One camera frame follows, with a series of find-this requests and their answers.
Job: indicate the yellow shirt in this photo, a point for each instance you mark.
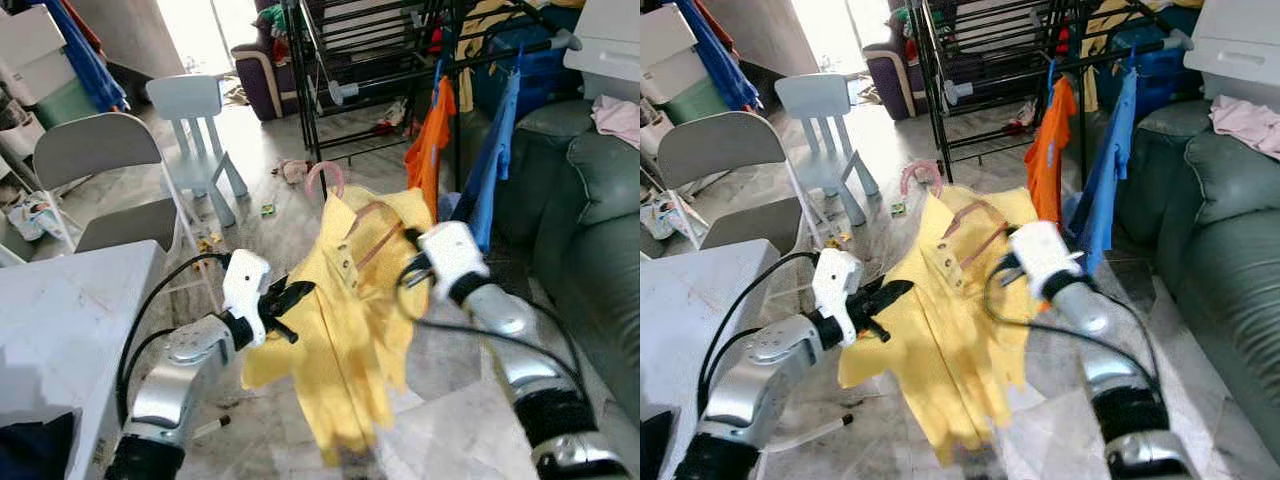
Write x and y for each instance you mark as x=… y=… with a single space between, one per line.
x=950 y=320
x=350 y=320

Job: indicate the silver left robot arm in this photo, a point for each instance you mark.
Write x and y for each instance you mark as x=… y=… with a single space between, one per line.
x=765 y=370
x=180 y=380

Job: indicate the orange toy pieces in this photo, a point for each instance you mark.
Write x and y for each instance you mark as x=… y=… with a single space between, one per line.
x=208 y=240
x=835 y=240

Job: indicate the black white pen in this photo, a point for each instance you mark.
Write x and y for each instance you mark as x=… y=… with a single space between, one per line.
x=215 y=427
x=815 y=430

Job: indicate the small beige plush toy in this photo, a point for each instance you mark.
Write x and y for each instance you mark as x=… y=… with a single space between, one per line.
x=293 y=170

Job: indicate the orange shirt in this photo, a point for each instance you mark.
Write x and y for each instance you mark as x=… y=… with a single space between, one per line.
x=1050 y=140
x=432 y=140

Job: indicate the blue shirt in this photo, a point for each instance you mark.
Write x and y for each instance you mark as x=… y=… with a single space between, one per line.
x=1110 y=160
x=495 y=150

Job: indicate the light blue kid chair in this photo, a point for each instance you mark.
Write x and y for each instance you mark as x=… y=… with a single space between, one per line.
x=825 y=140
x=195 y=140

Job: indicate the green leather sofa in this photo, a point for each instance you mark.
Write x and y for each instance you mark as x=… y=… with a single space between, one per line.
x=1210 y=240
x=580 y=220

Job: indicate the white folding table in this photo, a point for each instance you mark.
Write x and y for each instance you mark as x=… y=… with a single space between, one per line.
x=690 y=330
x=70 y=340

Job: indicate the grey white folding chair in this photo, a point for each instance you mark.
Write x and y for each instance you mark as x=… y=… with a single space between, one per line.
x=735 y=180
x=110 y=190

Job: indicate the black metal drying rack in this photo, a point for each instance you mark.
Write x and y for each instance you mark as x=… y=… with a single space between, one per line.
x=345 y=93
x=958 y=92

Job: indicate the white plastic bag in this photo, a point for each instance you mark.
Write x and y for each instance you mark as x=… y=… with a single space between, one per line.
x=30 y=215
x=665 y=215

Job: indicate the purple armchair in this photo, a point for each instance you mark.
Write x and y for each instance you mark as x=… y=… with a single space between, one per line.
x=265 y=75
x=890 y=70

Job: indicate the big blue bag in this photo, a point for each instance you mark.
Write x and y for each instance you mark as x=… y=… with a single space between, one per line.
x=1155 y=60
x=540 y=60

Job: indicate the pink cloth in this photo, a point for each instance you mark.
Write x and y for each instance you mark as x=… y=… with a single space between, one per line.
x=1245 y=125
x=618 y=118

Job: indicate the navy blue garment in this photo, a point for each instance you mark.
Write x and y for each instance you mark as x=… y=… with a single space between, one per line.
x=35 y=445
x=650 y=460

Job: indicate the green storage box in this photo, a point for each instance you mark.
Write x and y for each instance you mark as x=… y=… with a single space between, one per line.
x=65 y=100
x=700 y=100

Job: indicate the mustard yellow cloth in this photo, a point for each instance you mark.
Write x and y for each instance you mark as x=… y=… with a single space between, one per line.
x=490 y=20
x=1105 y=20

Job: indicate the hanging blue cloth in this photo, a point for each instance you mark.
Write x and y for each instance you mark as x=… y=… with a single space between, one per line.
x=720 y=50
x=90 y=55

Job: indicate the white printer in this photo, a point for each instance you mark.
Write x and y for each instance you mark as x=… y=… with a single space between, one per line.
x=610 y=40
x=1240 y=40

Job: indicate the white storage boxes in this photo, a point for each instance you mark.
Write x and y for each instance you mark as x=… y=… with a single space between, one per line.
x=30 y=50
x=665 y=50

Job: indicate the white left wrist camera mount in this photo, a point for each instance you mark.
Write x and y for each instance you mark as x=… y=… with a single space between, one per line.
x=245 y=280
x=838 y=280

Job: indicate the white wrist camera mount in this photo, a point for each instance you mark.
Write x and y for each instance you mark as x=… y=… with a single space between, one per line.
x=1045 y=255
x=838 y=280
x=245 y=280
x=452 y=255

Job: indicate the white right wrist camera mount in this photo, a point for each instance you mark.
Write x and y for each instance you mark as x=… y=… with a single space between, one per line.
x=452 y=255
x=1045 y=255

